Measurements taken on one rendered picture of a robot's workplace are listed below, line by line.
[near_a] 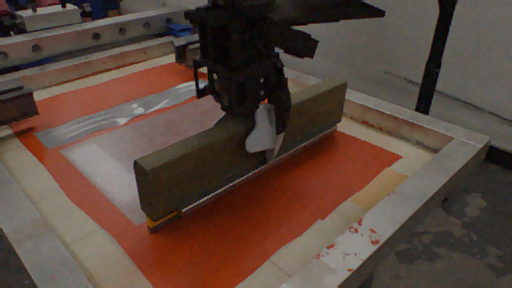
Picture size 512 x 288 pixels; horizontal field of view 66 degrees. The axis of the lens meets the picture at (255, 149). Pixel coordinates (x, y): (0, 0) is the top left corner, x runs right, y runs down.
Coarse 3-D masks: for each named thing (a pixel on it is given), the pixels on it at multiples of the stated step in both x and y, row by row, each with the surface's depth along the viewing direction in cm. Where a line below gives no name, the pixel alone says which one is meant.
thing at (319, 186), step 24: (144, 72) 91; (168, 72) 91; (192, 72) 91; (120, 96) 80; (144, 96) 80; (168, 120) 71; (192, 120) 71; (336, 144) 64; (360, 144) 64; (288, 168) 58; (312, 168) 58; (336, 168) 58; (360, 168) 58; (384, 168) 58; (288, 192) 54; (312, 192) 54; (336, 192) 54
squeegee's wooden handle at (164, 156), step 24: (312, 96) 57; (336, 96) 61; (240, 120) 50; (312, 120) 59; (336, 120) 64; (192, 144) 45; (216, 144) 46; (240, 144) 50; (288, 144) 57; (144, 168) 41; (168, 168) 43; (192, 168) 45; (216, 168) 48; (240, 168) 52; (144, 192) 43; (168, 192) 44; (192, 192) 47
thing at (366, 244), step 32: (64, 64) 85; (96, 64) 89; (128, 64) 95; (352, 96) 71; (384, 128) 67; (416, 128) 63; (448, 128) 61; (448, 160) 54; (480, 160) 59; (0, 192) 48; (416, 192) 48; (448, 192) 53; (0, 224) 43; (32, 224) 43; (384, 224) 43; (416, 224) 47; (32, 256) 39; (64, 256) 39; (320, 256) 39; (352, 256) 39; (384, 256) 43
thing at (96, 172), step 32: (64, 96) 80; (96, 96) 80; (32, 128) 69; (128, 128) 69; (160, 128) 69; (64, 160) 60; (96, 160) 60; (128, 160) 60; (64, 192) 54; (96, 192) 54; (128, 192) 53; (256, 192) 54; (128, 224) 48; (192, 224) 48; (224, 224) 48; (256, 224) 48; (288, 224) 48; (160, 256) 44; (192, 256) 44; (224, 256) 44; (256, 256) 44
